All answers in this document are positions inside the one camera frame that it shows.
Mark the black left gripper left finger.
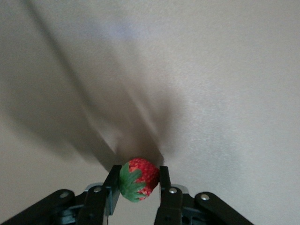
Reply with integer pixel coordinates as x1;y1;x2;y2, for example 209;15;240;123
0;165;122;225

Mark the brown table cloth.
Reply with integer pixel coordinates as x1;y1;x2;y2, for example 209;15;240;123
0;0;300;225

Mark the red toy strawberry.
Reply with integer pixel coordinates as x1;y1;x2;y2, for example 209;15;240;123
118;157;161;203

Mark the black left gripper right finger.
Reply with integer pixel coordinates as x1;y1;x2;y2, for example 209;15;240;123
153;166;255;225

